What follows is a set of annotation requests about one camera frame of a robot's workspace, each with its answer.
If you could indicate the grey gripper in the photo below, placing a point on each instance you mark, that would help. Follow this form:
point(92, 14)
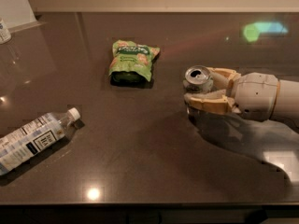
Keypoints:
point(258, 94)

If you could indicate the silver 7up soda can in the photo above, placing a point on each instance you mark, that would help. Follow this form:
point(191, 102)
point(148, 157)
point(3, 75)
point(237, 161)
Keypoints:
point(198, 79)

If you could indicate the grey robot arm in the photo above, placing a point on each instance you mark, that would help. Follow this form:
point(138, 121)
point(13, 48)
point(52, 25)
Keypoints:
point(286, 106)

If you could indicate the green snack chip bag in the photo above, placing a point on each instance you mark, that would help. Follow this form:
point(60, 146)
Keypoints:
point(132, 62)

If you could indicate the clear plastic water bottle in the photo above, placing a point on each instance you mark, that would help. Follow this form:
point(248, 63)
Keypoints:
point(30, 139)

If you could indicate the white container at left edge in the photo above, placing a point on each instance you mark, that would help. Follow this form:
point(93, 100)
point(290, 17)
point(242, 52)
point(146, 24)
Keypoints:
point(5, 34)

